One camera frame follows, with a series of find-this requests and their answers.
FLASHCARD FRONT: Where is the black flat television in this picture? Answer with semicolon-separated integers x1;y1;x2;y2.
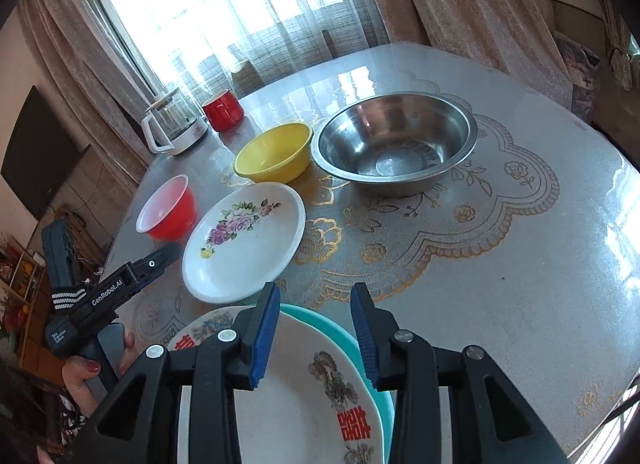
0;85;92;221

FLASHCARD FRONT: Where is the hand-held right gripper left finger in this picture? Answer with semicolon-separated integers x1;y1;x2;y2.
60;281;282;464

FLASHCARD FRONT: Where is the white glass electric kettle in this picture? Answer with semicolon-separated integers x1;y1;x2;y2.
141;86;210;157

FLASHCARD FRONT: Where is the wooden shelf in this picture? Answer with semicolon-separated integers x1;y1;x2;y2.
0;234;68;387

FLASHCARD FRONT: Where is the red plastic bowl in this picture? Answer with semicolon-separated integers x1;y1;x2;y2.
136;175;197;241

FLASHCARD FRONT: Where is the sheer white curtain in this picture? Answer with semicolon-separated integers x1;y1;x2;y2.
70;0;391;104

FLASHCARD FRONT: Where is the beige lace curtain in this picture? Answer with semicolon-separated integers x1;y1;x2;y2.
17;0;158;185
345;0;573;109

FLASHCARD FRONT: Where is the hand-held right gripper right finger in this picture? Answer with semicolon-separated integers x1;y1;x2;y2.
350;282;571;464

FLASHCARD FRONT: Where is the teal plate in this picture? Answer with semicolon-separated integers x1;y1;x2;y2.
280;303;396;464

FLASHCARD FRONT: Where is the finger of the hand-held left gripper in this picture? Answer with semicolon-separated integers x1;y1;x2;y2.
131;242;182;287

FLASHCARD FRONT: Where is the person's left hand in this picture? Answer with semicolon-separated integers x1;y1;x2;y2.
61;326;137;427

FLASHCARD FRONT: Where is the red enamel mug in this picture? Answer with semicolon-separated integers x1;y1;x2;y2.
202;89;245;133

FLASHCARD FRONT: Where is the yellow plastic bowl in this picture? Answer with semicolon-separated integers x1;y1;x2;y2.
234;123;314;185

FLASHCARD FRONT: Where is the wooden chair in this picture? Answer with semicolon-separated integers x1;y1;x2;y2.
229;28;337;99

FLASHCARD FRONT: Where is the large stainless steel bowl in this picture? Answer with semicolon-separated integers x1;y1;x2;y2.
311;94;478;198

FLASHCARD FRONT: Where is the floral patterned garment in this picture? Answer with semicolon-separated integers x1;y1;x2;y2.
47;391;93;450

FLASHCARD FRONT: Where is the gold embroidered lace table mat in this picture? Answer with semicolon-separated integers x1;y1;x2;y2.
127;68;561;345

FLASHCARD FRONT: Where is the white floral plate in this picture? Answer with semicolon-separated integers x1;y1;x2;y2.
181;182;306;303

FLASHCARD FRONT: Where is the white dragon print plate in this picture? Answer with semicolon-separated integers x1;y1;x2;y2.
166;306;386;464

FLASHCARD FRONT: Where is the patterned bag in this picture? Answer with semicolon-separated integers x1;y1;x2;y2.
554;32;602;121

